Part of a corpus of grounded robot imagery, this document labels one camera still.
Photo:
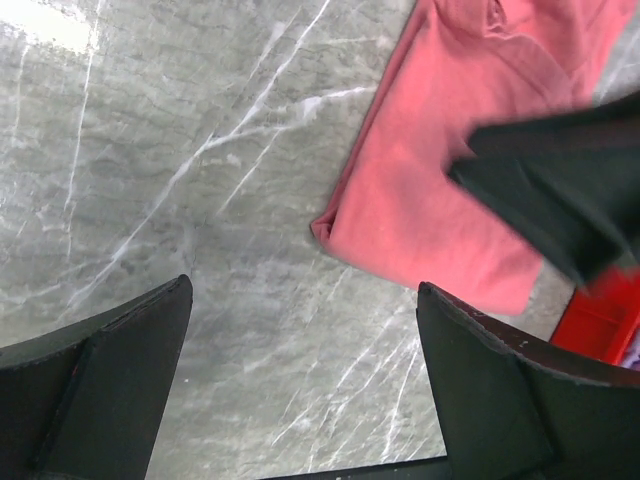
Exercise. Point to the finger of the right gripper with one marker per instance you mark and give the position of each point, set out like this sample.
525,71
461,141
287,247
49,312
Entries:
567,183

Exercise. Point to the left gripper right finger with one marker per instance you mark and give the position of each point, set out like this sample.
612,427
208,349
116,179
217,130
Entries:
513,406

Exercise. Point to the lavender t shirt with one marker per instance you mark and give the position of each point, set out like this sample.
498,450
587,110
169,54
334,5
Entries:
631,357

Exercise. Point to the red plastic bin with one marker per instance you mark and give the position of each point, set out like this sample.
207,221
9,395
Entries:
599,322

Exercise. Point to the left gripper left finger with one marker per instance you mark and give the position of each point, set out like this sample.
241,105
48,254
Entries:
86,401

